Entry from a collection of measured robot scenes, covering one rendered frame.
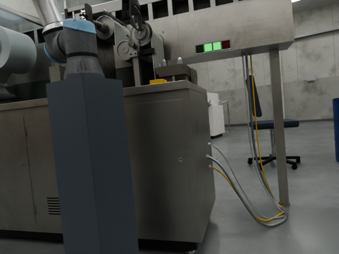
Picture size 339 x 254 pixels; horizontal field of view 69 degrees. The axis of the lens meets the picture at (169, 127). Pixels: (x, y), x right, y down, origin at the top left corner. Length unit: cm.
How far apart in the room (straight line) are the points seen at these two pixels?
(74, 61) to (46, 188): 92
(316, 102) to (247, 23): 908
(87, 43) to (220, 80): 1055
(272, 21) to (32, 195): 186
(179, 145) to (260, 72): 992
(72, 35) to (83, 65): 12
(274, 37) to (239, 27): 23
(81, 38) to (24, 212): 121
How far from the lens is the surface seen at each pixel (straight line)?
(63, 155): 98
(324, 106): 1078
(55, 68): 199
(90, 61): 97
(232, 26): 184
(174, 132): 121
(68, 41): 101
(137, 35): 159
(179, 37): 188
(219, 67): 1147
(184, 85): 117
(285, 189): 203
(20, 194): 183
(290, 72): 1087
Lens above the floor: 74
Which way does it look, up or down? 3 degrees down
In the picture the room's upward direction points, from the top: 5 degrees counter-clockwise
